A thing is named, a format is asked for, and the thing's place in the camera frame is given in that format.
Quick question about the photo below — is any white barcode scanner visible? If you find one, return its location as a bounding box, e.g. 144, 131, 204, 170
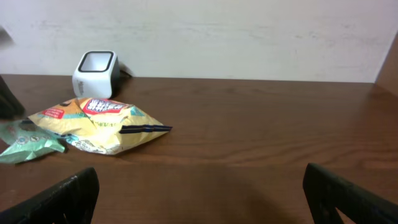
72, 50, 120, 99

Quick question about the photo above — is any yellow snack bag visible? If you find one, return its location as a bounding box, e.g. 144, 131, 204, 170
29, 98, 172, 155

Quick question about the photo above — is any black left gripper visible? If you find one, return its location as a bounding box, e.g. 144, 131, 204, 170
0, 78, 25, 120

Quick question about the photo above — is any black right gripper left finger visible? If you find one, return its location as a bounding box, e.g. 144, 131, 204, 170
1, 167, 100, 224

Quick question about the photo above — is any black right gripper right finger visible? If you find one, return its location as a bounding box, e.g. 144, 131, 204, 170
303, 163, 397, 223

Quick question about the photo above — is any teal wet wipes pack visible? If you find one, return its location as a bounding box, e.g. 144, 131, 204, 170
1, 119, 65, 164

